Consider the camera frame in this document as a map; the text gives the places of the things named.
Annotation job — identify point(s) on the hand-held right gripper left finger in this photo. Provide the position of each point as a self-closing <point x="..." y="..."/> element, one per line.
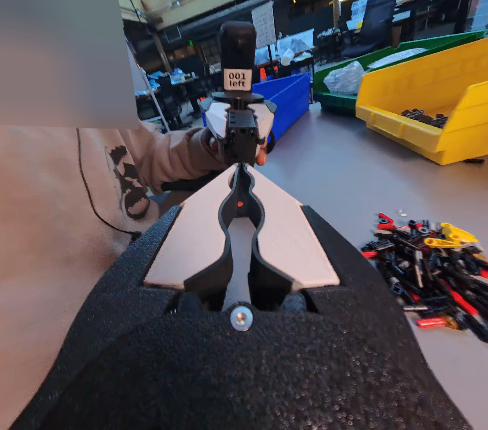
<point x="186" y="247"/>

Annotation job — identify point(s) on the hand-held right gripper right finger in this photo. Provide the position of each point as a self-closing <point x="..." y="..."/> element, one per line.
<point x="293" y="247"/>

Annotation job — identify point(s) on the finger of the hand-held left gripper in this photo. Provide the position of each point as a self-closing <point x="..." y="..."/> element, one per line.
<point x="264" y="121"/>
<point x="217" y="121"/>

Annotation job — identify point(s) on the black perforated building block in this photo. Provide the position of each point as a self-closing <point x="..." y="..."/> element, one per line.
<point x="240" y="132"/>

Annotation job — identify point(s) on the pile of small building pieces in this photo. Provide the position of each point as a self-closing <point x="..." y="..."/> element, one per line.
<point x="430" y="270"/>

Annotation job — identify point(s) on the person's left forearm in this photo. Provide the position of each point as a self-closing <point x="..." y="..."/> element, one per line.
<point x="175" y="155"/>

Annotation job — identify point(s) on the grey desk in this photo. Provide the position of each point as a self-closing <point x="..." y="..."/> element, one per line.
<point x="343" y="178"/>

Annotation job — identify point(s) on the person's left hand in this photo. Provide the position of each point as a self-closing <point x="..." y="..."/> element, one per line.
<point x="262" y="155"/>

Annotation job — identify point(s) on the blue storage bin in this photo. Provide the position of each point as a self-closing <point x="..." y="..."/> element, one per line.
<point x="286" y="102"/>

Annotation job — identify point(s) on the white printed sign board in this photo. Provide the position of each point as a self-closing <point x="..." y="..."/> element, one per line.
<point x="264" y="24"/>

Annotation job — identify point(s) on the white plastic bag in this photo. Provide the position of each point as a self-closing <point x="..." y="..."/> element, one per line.
<point x="288" y="56"/>

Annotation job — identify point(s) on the black chair armrest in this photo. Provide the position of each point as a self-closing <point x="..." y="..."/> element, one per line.
<point x="190" y="184"/>

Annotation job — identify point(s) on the white slanted pole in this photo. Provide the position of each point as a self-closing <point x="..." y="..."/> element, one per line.
<point x="156" y="102"/>

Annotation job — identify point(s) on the wooden background table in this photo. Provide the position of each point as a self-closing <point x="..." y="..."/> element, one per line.
<point x="301" y="60"/>

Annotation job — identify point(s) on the green storage bin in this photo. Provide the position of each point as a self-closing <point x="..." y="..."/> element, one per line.
<point x="335" y="100"/>

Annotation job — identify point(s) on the clear plastic-wrapped bundle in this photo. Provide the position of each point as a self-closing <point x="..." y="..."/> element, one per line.
<point x="345" y="77"/>
<point x="398" y="57"/>

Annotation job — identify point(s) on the black office chair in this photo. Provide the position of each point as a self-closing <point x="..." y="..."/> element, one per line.
<point x="375" y="26"/>

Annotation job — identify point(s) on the person's beige hoodie torso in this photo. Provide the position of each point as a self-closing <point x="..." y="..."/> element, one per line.
<point x="45" y="247"/>

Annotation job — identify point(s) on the yellow storage bin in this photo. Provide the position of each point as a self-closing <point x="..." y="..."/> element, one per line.
<point x="419" y="94"/>

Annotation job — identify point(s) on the heap of black building pieces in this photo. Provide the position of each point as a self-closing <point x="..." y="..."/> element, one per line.
<point x="425" y="118"/>

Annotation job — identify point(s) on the small black building piece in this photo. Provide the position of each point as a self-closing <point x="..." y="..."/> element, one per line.
<point x="474" y="161"/>

